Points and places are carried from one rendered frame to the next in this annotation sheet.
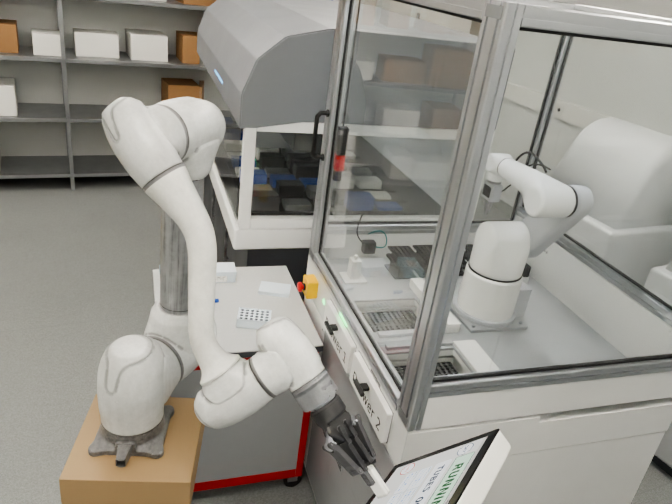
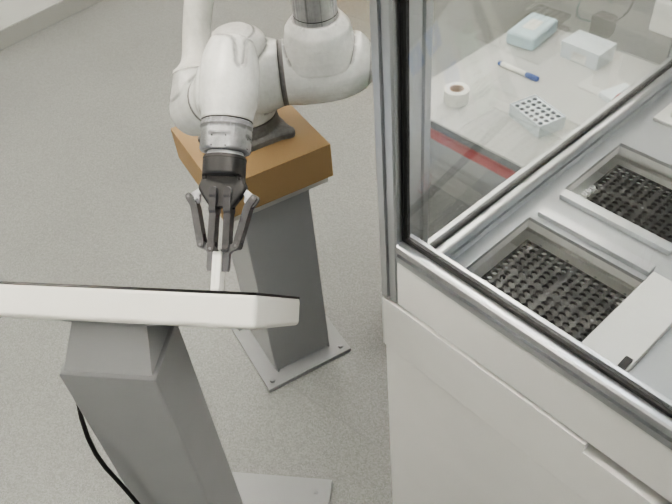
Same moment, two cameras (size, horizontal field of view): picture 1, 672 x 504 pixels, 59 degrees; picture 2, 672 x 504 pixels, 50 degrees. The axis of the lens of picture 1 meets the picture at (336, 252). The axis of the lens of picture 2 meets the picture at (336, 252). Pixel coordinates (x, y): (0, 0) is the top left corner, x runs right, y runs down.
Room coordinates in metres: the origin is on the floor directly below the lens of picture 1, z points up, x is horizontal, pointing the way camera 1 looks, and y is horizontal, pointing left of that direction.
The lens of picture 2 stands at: (0.88, -1.03, 1.91)
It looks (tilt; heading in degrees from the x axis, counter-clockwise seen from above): 45 degrees down; 72
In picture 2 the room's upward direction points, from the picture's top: 6 degrees counter-clockwise
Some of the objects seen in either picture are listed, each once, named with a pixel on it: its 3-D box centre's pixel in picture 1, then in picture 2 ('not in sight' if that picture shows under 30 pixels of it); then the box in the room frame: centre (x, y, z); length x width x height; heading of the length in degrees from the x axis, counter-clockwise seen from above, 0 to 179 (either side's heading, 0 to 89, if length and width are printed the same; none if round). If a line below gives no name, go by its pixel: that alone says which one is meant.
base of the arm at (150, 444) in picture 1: (131, 428); (240, 124); (1.14, 0.46, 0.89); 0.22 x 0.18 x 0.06; 7
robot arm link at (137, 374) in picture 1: (134, 378); (242, 71); (1.17, 0.46, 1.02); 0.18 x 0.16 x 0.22; 162
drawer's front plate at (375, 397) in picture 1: (369, 394); not in sight; (1.42, -0.16, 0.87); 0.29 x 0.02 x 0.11; 21
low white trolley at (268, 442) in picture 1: (227, 381); not in sight; (1.99, 0.38, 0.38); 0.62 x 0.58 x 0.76; 21
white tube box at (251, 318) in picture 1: (254, 318); not in sight; (1.88, 0.27, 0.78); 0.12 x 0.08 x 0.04; 95
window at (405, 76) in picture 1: (377, 174); not in sight; (1.69, -0.09, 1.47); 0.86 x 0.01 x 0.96; 21
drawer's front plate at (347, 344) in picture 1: (338, 334); not in sight; (1.71, -0.05, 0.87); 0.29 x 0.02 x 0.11; 21
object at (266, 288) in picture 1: (274, 289); not in sight; (2.14, 0.23, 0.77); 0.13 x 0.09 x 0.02; 92
